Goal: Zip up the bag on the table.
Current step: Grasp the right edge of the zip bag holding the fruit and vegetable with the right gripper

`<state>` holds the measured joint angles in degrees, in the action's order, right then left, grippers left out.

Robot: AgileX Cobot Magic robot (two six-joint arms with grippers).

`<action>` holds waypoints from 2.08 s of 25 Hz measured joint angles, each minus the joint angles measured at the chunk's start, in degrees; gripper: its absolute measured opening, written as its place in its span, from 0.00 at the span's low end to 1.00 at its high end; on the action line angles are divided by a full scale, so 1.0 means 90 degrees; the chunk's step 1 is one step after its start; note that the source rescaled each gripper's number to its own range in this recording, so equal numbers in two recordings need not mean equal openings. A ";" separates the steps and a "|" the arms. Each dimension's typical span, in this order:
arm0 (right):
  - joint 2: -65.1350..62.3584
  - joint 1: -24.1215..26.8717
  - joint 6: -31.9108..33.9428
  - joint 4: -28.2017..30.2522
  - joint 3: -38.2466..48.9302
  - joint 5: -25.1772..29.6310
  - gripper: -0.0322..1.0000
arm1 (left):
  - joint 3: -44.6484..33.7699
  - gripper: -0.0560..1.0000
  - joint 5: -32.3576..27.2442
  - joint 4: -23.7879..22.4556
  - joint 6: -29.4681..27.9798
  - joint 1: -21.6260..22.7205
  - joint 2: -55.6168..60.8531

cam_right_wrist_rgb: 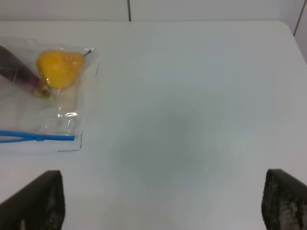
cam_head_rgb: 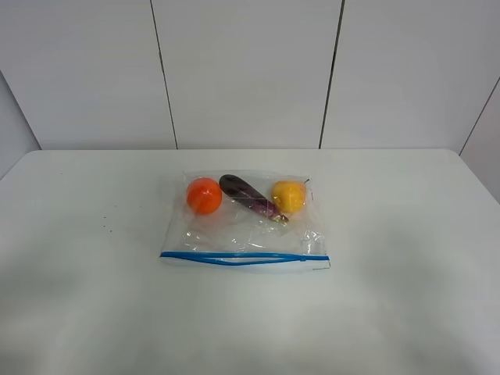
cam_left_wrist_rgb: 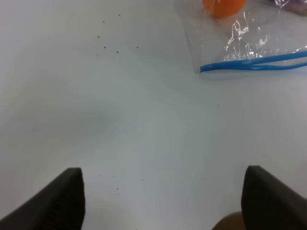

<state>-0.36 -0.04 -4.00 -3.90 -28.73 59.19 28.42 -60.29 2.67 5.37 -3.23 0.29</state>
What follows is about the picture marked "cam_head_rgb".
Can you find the clear blue-zip plastic bag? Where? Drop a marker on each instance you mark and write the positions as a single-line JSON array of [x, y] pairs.
[[236, 237]]

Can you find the purple eggplant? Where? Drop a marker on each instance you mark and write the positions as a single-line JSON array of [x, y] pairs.
[[245, 194]]

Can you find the yellow pear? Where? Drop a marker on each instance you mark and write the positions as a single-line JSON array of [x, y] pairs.
[[289, 196]]

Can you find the orange fruit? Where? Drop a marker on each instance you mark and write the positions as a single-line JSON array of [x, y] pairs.
[[204, 196]]

